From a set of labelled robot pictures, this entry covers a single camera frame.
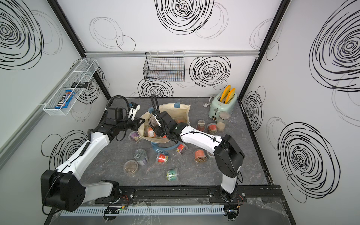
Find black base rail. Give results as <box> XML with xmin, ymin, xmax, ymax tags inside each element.
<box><xmin>115</xmin><ymin>185</ymin><xmax>284</xmax><ymax>204</ymax></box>

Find clear plastic cup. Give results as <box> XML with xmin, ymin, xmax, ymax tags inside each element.
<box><xmin>216</xmin><ymin>111</ymin><xmax>230</xmax><ymax>131</ymax></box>

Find clear jar red band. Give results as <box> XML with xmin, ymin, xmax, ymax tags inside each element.
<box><xmin>196</xmin><ymin>120</ymin><xmax>206</xmax><ymax>132</ymax></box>

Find orange barcode label jar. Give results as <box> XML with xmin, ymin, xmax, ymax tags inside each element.
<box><xmin>144</xmin><ymin>126</ymin><xmax>157</xmax><ymax>138</ymax></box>

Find blue candy bag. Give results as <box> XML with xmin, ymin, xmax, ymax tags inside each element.
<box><xmin>55</xmin><ymin>90</ymin><xmax>76</xmax><ymax>109</ymax></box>

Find clear purple seed jar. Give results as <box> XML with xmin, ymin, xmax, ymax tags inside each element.
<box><xmin>128</xmin><ymin>131</ymin><xmax>141</xmax><ymax>143</ymax></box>

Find cream canvas tote bag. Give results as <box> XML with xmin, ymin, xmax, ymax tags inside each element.
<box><xmin>137</xmin><ymin>103</ymin><xmax>190</xmax><ymax>156</ymax></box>

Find red label seed jar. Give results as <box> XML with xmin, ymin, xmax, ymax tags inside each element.
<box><xmin>155</xmin><ymin>153</ymin><xmax>169</xmax><ymax>165</ymax></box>

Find black aluminium frame post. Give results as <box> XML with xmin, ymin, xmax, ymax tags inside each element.
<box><xmin>47</xmin><ymin>0</ymin><xmax>111</xmax><ymax>100</ymax></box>

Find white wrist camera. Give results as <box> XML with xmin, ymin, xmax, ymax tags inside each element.
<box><xmin>150</xmin><ymin>115</ymin><xmax>161</xmax><ymax>128</ymax></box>
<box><xmin>128</xmin><ymin>102</ymin><xmax>141</xmax><ymax>121</ymax></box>

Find mint green toaster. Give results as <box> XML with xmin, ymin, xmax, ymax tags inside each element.
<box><xmin>208</xmin><ymin>92</ymin><xmax>238</xmax><ymax>121</ymax></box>

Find orange label seed jar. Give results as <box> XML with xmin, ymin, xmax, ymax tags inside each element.
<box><xmin>194</xmin><ymin>149</ymin><xmax>207</xmax><ymax>163</ymax></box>

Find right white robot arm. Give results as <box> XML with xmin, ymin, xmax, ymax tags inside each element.
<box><xmin>150</xmin><ymin>110</ymin><xmax>245</xmax><ymax>194</ymax></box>

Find white wire wall shelf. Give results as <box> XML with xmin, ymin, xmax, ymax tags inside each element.
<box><xmin>43</xmin><ymin>58</ymin><xmax>99</xmax><ymax>116</ymax></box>

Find red floral label jar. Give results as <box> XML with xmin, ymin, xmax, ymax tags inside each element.
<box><xmin>175</xmin><ymin>143</ymin><xmax>188</xmax><ymax>155</ymax></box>

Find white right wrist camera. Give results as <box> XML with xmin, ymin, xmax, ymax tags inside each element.
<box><xmin>150</xmin><ymin>115</ymin><xmax>161</xmax><ymax>128</ymax></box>

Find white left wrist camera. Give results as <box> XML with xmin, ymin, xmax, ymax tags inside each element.
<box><xmin>128</xmin><ymin>102</ymin><xmax>141</xmax><ymax>121</ymax></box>

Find teal green label jar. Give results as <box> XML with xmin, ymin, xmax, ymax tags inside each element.
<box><xmin>166</xmin><ymin>168</ymin><xmax>179</xmax><ymax>181</ymax></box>

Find white slotted cable duct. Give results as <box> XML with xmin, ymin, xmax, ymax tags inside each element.
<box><xmin>61</xmin><ymin>205</ymin><xmax>226</xmax><ymax>216</ymax></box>

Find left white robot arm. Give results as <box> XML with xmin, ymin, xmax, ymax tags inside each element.
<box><xmin>40</xmin><ymin>102</ymin><xmax>145</xmax><ymax>212</ymax></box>

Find clear brown seed jar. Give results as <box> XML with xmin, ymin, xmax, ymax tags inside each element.
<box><xmin>123</xmin><ymin>160</ymin><xmax>139</xmax><ymax>175</ymax></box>

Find yellow toast slice right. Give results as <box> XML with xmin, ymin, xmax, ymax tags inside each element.
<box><xmin>224</xmin><ymin>88</ymin><xmax>236</xmax><ymax>104</ymax></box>

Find black wire wall basket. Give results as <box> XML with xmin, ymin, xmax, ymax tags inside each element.
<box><xmin>142</xmin><ymin>51</ymin><xmax>185</xmax><ymax>82</ymax></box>

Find black small device on shelf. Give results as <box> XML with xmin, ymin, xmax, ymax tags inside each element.
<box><xmin>71</xmin><ymin>82</ymin><xmax>89</xmax><ymax>89</ymax></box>

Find yellow toast slice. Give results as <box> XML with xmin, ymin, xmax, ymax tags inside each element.
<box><xmin>224</xmin><ymin>88</ymin><xmax>236</xmax><ymax>104</ymax></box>
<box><xmin>220</xmin><ymin>85</ymin><xmax>231</xmax><ymax>103</ymax></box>

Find yellow toast slice left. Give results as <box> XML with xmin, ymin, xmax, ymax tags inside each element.
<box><xmin>220</xmin><ymin>85</ymin><xmax>231</xmax><ymax>103</ymax></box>

